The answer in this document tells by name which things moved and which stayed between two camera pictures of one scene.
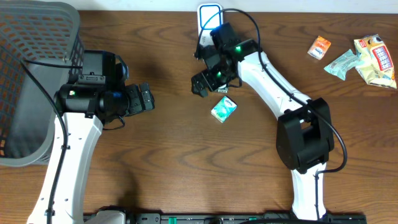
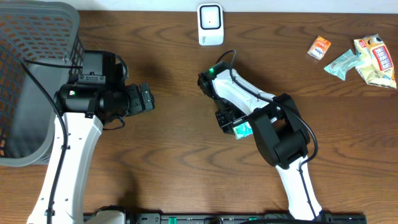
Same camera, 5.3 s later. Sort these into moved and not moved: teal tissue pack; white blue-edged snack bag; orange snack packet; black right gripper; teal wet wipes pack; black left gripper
Moved: black right gripper; teal tissue pack
Not moved: white blue-edged snack bag; teal wet wipes pack; orange snack packet; black left gripper
